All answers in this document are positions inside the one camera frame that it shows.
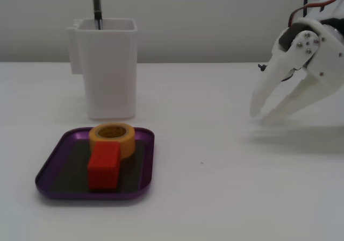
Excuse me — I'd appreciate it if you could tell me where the black ballpoint pen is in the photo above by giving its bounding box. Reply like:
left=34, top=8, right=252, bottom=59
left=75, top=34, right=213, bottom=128
left=92, top=0, right=104, bottom=31

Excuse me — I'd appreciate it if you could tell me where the purple metal tray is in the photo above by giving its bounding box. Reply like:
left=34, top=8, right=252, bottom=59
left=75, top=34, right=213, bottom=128
left=34, top=126, right=156, bottom=200

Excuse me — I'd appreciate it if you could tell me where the red ribbed rectangular cube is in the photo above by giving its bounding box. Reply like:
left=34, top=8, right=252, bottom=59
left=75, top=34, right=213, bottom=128
left=87, top=141, right=121, bottom=190

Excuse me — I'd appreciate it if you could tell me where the yellow tape roll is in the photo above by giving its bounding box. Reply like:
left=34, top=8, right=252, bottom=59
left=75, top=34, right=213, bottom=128
left=89, top=122, right=137, bottom=160

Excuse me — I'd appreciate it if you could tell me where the red white black servo cable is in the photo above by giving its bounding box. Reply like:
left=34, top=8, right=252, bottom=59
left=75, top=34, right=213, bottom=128
left=287, top=0, right=341, bottom=28

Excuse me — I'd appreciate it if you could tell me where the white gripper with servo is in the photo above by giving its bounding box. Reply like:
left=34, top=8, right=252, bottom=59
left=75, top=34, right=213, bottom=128
left=249, top=19, right=344, bottom=125

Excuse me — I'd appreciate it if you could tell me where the white plastic pen holder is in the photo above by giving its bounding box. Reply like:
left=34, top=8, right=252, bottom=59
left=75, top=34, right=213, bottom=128
left=66, top=17, right=138, bottom=120

